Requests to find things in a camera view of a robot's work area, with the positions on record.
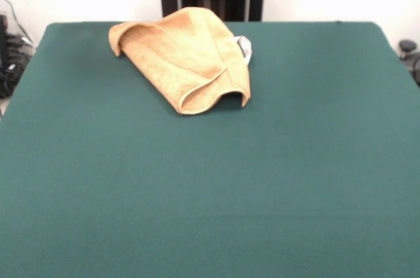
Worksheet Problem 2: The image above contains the grey office chair base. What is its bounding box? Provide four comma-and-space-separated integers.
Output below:
398, 39, 420, 87

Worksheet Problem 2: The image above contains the dark green table cloth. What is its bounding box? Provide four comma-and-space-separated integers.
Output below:
0, 20, 420, 278

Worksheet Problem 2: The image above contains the black equipment pile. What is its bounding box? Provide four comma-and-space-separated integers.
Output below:
0, 14, 35, 100

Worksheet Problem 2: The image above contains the tan terry towel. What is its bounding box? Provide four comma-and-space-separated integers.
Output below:
108, 7, 253, 116

